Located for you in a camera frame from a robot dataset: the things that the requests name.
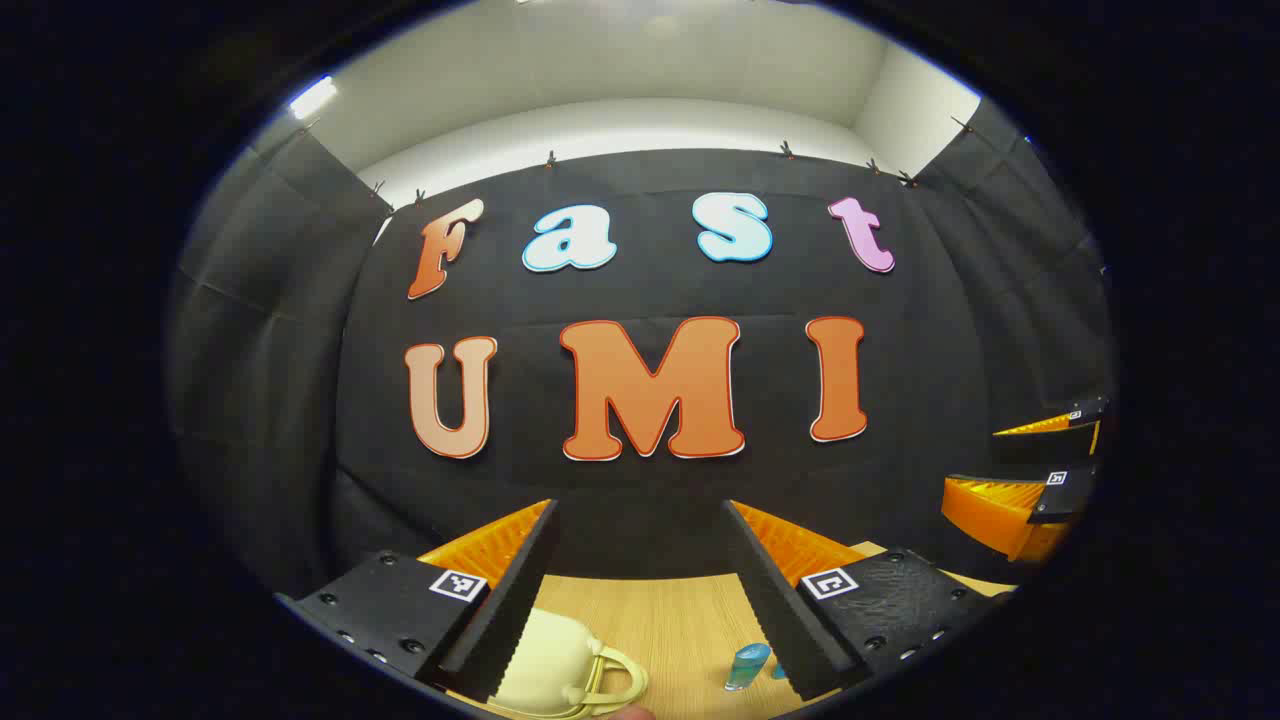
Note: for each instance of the blue capped clear bottle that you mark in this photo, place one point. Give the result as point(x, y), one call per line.
point(748, 665)

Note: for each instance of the black backdrop cloth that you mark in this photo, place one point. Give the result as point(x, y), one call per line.
point(640, 290)

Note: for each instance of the ceiling light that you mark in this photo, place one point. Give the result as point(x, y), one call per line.
point(313, 97)

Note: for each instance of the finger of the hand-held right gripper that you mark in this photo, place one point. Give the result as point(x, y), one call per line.
point(1050, 445)
point(1000, 510)

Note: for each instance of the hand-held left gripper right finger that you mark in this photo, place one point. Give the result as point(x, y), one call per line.
point(780, 610)

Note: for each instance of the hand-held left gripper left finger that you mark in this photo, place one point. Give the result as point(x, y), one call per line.
point(515, 600)

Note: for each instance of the small pale yellow suitcase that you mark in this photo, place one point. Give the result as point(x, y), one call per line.
point(545, 660)

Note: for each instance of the row of black cloth clips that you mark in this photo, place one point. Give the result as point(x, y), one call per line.
point(787, 152)

